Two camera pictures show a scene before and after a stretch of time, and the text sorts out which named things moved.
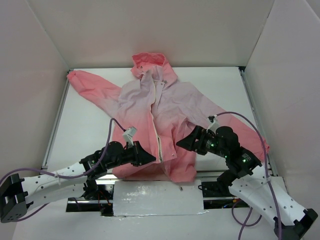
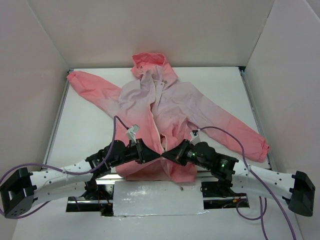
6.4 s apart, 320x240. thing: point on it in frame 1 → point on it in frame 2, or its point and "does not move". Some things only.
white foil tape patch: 146,197 does not move
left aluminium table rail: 45,163 does not move
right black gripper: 198,141 → 183,152
